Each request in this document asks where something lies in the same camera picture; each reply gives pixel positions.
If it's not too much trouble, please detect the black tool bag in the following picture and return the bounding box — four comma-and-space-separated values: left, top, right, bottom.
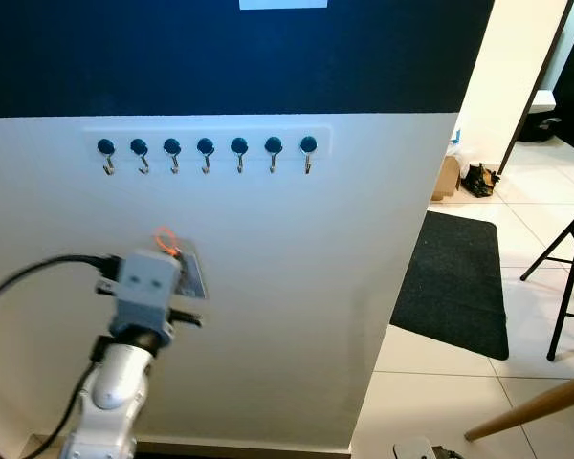
462, 163, 502, 200

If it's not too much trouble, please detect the black knob metal hook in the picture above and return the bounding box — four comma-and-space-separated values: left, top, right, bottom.
98, 138, 117, 176
299, 136, 319, 175
265, 137, 284, 175
164, 138, 183, 176
197, 138, 216, 176
130, 138, 150, 176
231, 137, 250, 175

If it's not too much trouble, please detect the black floor mat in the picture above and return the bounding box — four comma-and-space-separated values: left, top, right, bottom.
390, 210, 511, 362

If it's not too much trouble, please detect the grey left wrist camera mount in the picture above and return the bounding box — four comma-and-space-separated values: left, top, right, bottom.
109, 251, 183, 332

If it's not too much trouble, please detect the round wooden leg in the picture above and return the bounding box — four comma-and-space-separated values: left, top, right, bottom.
464, 370, 574, 444

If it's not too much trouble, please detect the white paper sheet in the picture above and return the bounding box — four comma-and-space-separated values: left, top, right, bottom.
239, 0, 328, 11

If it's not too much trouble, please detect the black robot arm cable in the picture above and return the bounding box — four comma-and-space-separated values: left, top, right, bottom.
0, 253, 122, 459

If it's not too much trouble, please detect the black folding chair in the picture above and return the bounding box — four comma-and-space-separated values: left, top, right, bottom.
520, 186, 574, 363

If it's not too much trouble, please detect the brown cardboard box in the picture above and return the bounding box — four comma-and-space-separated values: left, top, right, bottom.
430, 153, 463, 203

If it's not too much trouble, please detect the key tag with orange ring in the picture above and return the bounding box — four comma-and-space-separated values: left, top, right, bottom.
154, 226, 210, 300

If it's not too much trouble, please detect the white plastic device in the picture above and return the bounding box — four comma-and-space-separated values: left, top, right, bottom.
393, 437, 442, 459

